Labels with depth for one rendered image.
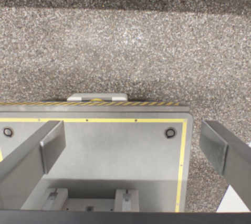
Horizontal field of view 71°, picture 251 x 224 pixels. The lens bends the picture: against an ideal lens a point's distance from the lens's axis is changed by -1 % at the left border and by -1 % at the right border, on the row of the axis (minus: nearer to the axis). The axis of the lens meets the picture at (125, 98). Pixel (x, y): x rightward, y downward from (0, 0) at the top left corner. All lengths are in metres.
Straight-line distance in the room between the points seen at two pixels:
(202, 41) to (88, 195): 0.81
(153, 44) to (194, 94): 0.32
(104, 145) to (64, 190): 0.23
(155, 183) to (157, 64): 0.52
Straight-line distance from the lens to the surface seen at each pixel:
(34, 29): 0.98
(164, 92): 0.91
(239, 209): 1.41
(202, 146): 0.17
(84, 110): 0.60
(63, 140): 0.17
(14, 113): 0.69
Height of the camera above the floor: 0.87
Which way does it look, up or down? 75 degrees down
